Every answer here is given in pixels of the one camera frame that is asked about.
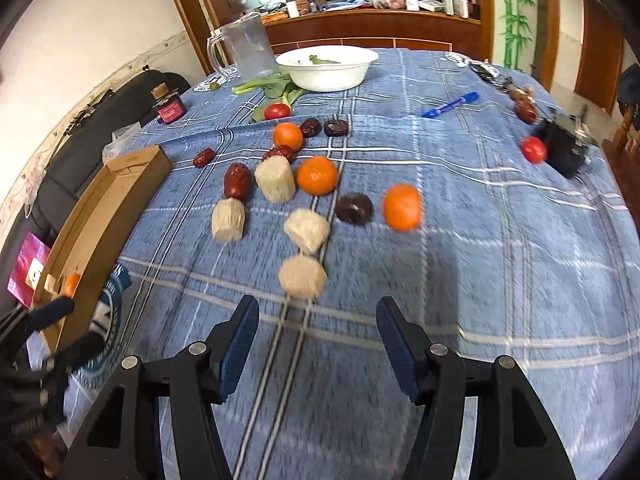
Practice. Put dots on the black cushioned chair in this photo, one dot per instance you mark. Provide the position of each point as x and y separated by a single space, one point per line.
100 125

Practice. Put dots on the pink packet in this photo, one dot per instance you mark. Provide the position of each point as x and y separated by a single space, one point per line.
27 265

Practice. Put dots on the blue marker pen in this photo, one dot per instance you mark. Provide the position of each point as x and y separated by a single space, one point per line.
450 105

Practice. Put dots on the brown wooden door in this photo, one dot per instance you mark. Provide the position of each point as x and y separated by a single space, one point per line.
597 55

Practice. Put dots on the red cherry tomato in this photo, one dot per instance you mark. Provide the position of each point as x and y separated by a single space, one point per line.
276 111
534 150

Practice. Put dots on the red date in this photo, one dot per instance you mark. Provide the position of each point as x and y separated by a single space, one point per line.
310 127
204 157
525 110
236 180
280 152

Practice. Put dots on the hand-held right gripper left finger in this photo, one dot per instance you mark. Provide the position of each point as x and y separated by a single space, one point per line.
240 345

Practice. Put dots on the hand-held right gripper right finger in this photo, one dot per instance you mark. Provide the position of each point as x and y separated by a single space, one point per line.
397 340

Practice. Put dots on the small bottle with pink label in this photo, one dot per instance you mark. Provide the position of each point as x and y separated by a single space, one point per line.
170 107

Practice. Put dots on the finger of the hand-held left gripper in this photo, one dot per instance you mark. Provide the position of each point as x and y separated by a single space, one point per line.
82 347
52 308

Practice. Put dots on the dark wrinkled date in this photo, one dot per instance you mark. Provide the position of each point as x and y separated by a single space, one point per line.
354 208
336 127

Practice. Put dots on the dark jacket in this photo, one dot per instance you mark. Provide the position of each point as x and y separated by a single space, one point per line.
629 90

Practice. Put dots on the green bamboo wall decal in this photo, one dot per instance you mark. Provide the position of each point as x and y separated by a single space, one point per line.
515 10

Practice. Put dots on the green vegetable scraps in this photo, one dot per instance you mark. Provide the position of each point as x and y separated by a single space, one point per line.
320 60

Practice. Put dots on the black device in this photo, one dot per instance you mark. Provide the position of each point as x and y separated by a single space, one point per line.
567 147

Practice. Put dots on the clear plastic bag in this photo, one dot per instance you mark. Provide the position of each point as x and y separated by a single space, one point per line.
117 142

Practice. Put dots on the white cup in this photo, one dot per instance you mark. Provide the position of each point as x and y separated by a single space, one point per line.
292 8

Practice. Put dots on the clear plastic pitcher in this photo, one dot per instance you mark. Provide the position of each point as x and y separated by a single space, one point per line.
250 47

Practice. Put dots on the green leafy vegetable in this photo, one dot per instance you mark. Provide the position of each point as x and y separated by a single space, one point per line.
280 87

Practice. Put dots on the wooden counter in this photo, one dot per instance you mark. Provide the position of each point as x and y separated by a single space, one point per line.
375 30

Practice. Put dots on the wooden chair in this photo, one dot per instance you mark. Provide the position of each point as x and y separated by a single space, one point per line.
625 137

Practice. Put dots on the black key fob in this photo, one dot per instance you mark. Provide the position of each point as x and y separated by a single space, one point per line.
482 67

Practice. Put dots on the blue plaid tablecloth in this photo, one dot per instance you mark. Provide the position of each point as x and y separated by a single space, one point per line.
450 285

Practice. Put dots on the white bowl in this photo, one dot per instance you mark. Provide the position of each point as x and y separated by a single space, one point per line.
325 75

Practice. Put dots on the brown cardboard box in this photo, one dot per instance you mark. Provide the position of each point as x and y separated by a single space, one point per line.
100 210

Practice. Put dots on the small orange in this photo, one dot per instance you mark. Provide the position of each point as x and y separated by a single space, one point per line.
287 136
401 207
317 175

